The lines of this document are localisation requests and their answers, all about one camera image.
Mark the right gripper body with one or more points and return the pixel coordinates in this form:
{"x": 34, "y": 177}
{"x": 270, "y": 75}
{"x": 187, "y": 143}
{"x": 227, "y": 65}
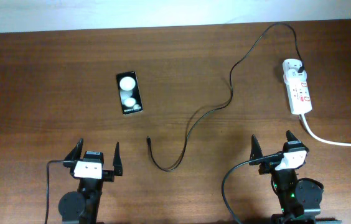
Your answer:
{"x": 280, "y": 177}

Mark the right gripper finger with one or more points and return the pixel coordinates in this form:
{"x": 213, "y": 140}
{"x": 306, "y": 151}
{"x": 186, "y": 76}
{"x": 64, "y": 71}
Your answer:
{"x": 256, "y": 152}
{"x": 291, "y": 139}

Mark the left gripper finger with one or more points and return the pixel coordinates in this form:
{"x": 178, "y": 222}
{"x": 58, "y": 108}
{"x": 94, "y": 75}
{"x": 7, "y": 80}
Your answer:
{"x": 75, "y": 153}
{"x": 117, "y": 164}

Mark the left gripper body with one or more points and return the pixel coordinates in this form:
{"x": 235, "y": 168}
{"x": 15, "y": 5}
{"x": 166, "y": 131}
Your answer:
{"x": 94, "y": 186}

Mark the black smartphone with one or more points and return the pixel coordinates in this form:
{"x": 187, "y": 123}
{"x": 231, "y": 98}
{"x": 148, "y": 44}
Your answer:
{"x": 129, "y": 93}

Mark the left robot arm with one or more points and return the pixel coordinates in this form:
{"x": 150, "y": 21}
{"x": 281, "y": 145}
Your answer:
{"x": 81, "y": 206}

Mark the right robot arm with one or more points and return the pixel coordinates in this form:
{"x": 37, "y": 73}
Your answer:
{"x": 299, "y": 198}

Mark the white power strip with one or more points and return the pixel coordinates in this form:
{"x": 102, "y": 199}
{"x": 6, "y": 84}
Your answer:
{"x": 298, "y": 96}

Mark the white USB wall adapter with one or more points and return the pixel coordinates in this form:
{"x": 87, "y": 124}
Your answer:
{"x": 293, "y": 70}

